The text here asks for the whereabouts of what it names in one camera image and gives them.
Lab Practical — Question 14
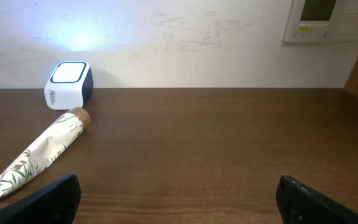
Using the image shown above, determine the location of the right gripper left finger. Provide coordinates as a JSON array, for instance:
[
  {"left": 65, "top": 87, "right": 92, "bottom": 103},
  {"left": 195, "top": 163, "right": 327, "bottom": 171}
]
[{"left": 0, "top": 174, "right": 81, "bottom": 224}]

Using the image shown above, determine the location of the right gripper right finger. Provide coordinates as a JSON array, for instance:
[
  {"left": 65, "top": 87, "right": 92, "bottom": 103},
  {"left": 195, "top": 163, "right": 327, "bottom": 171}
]
[{"left": 276, "top": 175, "right": 358, "bottom": 224}]

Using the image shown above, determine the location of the white barcode scanner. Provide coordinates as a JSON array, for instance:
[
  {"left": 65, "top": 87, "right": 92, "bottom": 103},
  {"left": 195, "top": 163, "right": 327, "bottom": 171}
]
[{"left": 44, "top": 61, "right": 94, "bottom": 110}]

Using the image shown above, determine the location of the white wall control panel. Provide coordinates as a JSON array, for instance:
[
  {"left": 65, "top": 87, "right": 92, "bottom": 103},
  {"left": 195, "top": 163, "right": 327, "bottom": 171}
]
[{"left": 283, "top": 0, "right": 358, "bottom": 43}]

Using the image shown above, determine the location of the white floral cream tube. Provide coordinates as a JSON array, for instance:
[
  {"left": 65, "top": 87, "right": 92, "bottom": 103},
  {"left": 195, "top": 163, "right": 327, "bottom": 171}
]
[{"left": 0, "top": 107, "right": 91, "bottom": 198}]

